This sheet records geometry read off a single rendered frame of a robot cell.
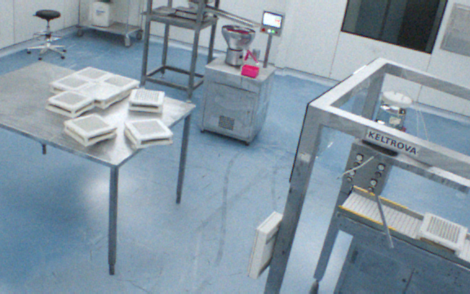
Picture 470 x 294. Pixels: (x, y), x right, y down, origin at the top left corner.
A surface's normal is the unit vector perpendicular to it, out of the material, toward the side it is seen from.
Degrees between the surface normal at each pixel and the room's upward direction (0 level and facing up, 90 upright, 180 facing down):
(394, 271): 90
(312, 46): 90
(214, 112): 89
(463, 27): 90
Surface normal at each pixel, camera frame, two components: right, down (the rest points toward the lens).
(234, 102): -0.31, 0.39
